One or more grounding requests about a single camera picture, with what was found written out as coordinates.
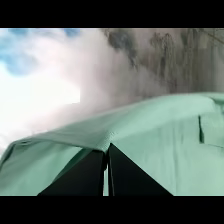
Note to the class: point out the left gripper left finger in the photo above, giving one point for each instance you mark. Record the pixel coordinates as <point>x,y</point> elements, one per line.
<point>83,178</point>

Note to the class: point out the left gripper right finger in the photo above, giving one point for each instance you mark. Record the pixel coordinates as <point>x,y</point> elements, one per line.
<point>131,178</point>

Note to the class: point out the pale green shirt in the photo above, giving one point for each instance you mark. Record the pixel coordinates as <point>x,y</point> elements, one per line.
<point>160,133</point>

